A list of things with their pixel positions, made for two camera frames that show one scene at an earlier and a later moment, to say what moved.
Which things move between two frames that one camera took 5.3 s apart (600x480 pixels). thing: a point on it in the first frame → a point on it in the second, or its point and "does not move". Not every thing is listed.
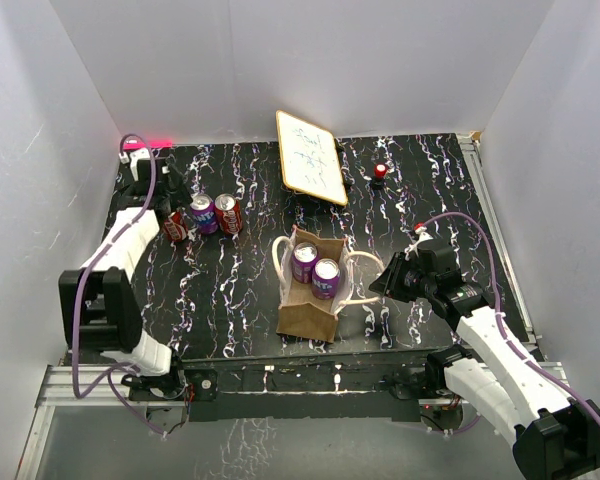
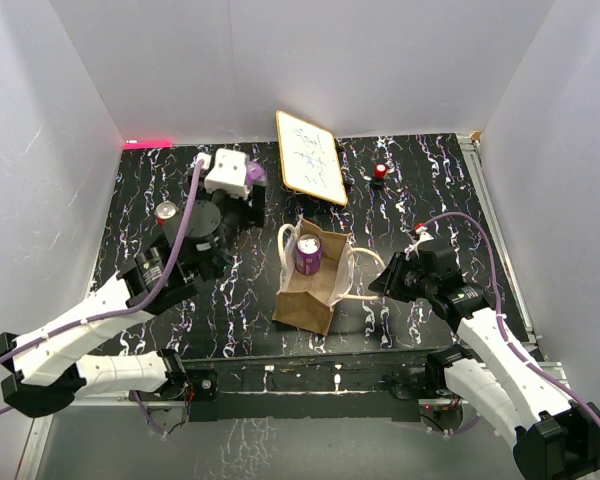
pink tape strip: x=148 y=145 does not move
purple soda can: x=324 y=282 → x=255 y=171
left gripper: x=179 y=196 → x=250 y=210
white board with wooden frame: x=310 y=159 does not move
